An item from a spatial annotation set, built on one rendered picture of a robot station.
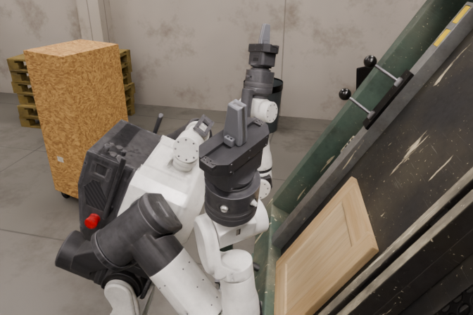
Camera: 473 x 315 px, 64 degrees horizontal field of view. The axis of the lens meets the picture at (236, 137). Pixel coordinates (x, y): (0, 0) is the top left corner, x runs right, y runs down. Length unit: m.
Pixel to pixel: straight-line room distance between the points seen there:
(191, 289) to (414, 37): 1.04
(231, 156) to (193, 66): 4.60
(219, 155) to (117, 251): 0.37
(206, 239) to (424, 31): 1.03
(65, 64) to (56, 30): 3.15
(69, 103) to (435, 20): 2.31
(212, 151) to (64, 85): 2.41
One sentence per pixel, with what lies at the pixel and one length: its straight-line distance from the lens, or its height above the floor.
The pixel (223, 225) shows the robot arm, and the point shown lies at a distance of 0.62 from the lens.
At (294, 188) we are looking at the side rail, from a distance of 1.56.
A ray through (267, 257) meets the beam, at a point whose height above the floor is 0.90.
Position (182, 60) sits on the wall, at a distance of 5.13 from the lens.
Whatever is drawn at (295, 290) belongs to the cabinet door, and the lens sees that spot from 1.16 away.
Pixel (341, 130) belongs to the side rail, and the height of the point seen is 1.25.
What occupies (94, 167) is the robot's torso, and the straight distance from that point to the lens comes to 0.95.
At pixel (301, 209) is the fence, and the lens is 1.32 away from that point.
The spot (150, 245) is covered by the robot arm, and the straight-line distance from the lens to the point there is 0.80.
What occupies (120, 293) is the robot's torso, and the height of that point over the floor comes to 0.97.
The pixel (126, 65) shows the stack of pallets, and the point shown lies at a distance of 4.96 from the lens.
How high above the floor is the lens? 1.81
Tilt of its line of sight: 25 degrees down
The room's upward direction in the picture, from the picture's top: straight up
